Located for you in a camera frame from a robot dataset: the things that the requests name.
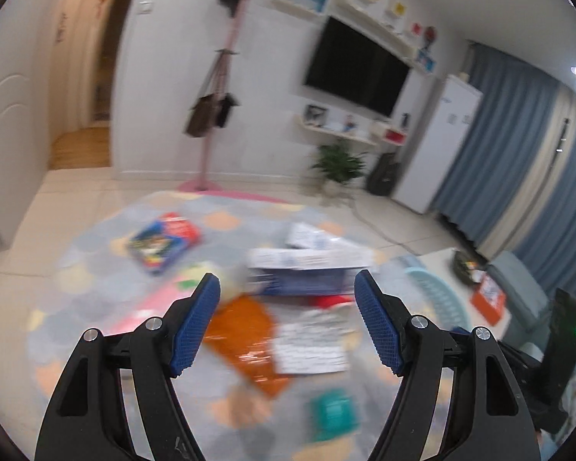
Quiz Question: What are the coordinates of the white coffee table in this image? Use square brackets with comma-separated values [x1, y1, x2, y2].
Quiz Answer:
[420, 247, 512, 342]

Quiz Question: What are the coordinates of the teal armchair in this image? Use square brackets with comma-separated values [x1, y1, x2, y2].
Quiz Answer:
[487, 250, 558, 361]

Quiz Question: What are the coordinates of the white printed carton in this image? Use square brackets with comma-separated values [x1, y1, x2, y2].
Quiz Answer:
[285, 222, 346, 250]

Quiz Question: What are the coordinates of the blue white milk carton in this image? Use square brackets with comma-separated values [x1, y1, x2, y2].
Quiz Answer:
[246, 247, 380, 296]

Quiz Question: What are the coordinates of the long curved white shelf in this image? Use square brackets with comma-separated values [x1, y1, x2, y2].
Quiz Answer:
[329, 0, 435, 75]

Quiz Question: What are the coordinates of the dark bowl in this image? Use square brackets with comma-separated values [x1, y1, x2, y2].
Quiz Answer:
[452, 250, 485, 284]

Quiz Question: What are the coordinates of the pink coat rack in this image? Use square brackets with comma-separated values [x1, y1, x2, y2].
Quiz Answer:
[177, 0, 298, 193]

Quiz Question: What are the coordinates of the orange tissue box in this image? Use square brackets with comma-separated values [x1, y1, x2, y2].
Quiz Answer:
[470, 271, 507, 325]

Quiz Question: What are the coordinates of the white refrigerator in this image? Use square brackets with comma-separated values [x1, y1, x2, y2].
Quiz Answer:
[392, 74, 483, 214]

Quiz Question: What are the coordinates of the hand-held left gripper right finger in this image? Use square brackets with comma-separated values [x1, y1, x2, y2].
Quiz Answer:
[354, 270, 542, 461]

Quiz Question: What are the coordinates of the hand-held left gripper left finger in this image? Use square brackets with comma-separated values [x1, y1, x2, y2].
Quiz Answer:
[33, 273, 222, 461]

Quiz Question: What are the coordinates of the black wall television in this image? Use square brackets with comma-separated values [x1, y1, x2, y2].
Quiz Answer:
[303, 15, 411, 120]

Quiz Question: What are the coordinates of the scale-print blanket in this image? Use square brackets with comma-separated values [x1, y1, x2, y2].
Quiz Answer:
[26, 187, 462, 461]

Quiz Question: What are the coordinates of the orange packet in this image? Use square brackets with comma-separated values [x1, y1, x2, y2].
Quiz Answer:
[202, 295, 291, 399]

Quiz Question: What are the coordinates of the red white noodle cup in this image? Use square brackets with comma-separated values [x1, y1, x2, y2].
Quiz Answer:
[312, 295, 356, 313]

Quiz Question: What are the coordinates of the black butterfly picture frame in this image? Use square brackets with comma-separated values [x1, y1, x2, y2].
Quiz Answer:
[303, 104, 328, 128]

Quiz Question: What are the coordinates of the pink packet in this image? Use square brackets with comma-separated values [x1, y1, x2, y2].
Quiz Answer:
[108, 281, 197, 334]

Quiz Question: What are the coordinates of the teal packet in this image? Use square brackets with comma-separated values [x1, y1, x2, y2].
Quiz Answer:
[310, 389, 366, 443]

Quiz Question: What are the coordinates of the short curved white shelf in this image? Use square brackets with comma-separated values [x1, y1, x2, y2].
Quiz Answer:
[295, 115, 380, 147]

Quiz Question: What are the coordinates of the light blue plastic basket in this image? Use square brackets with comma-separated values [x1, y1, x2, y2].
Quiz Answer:
[403, 254, 471, 332]

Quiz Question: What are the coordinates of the potted green plant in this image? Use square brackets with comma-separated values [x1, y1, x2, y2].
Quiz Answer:
[310, 139, 368, 197]

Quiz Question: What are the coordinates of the blue curtain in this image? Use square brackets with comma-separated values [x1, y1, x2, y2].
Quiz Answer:
[511, 91, 576, 298]
[432, 41, 569, 255]

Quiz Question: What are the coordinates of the white red box shelf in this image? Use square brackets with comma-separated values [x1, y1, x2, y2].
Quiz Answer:
[372, 120, 409, 145]

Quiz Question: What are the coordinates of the black acoustic guitar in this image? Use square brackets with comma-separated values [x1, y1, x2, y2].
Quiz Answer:
[366, 113, 411, 197]

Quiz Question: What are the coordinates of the blue red colourful packet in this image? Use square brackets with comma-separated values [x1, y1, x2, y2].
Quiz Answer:
[125, 212, 205, 275]

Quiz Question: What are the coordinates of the black floor cable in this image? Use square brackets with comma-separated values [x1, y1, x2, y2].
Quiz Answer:
[350, 197, 414, 250]

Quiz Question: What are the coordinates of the black hanging bag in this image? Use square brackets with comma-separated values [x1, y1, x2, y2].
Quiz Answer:
[216, 92, 241, 128]

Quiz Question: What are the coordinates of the brown hanging bag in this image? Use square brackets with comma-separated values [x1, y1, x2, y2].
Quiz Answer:
[185, 96, 217, 138]

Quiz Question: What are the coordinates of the white printed sheet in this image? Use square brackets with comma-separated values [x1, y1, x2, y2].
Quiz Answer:
[273, 310, 349, 375]

